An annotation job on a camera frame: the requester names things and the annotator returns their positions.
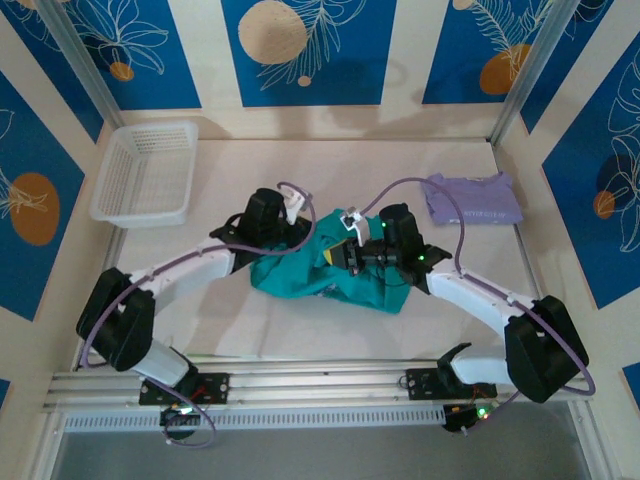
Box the teal t-shirt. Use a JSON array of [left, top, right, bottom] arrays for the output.
[[249, 208, 412, 315]]

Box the folded purple t-shirt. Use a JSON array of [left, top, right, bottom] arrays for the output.
[[418, 171, 524, 227]]

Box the white table cover sheet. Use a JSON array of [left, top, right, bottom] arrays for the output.
[[107, 137, 549, 362]]

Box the white plastic mesh basket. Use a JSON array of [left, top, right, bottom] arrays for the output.
[[88, 119, 200, 229]]

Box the black controller board with LED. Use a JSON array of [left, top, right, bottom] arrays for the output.
[[442, 402, 496, 437], [159, 402, 207, 442]]

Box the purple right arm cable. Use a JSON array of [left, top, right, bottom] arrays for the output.
[[357, 177, 597, 436]]

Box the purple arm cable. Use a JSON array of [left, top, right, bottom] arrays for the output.
[[74, 180, 317, 449], [357, 177, 597, 436]]

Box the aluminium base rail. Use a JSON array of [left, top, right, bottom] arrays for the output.
[[42, 357, 586, 414]]

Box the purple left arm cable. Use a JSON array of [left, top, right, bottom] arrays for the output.
[[74, 180, 317, 449]]

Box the white slotted cable duct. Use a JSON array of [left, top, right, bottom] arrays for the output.
[[64, 404, 446, 432]]

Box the aluminium frame post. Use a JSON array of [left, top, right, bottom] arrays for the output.
[[37, 0, 125, 132], [488, 0, 576, 146]]

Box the aluminium frame leg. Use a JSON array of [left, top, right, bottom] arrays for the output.
[[27, 412, 69, 480], [567, 399, 614, 480]]

